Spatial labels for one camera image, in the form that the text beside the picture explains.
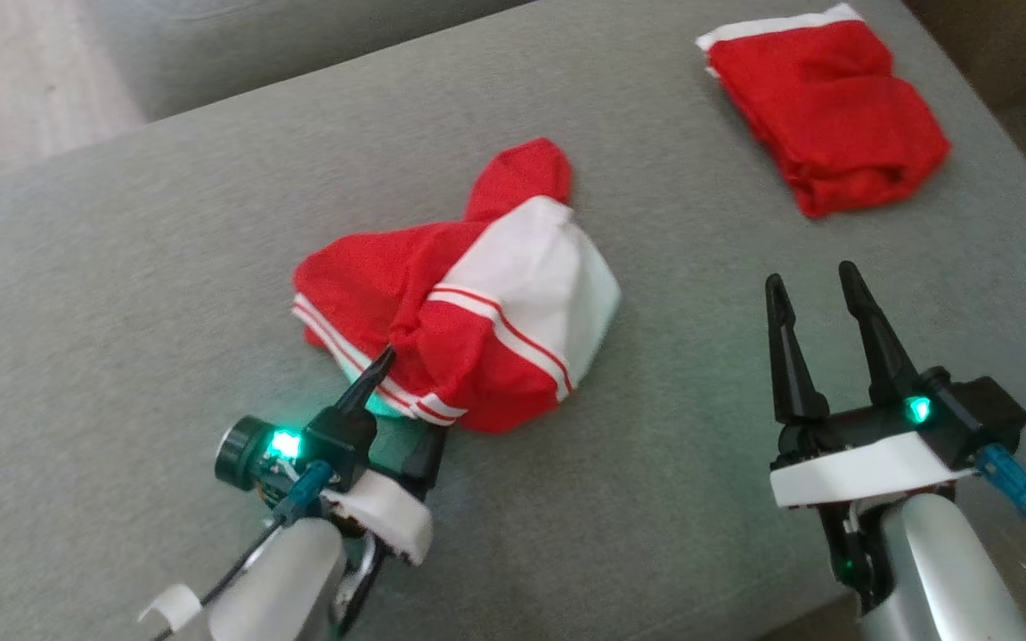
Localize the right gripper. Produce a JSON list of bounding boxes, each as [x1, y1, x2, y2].
[[765, 260, 981, 510]]

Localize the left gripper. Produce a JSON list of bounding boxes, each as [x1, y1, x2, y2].
[[304, 346, 450, 566]]

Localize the folded red garment white edge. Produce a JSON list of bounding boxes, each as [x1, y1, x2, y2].
[[696, 3, 953, 219]]

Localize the red shorts with white trim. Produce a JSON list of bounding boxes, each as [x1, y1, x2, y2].
[[290, 136, 623, 435]]

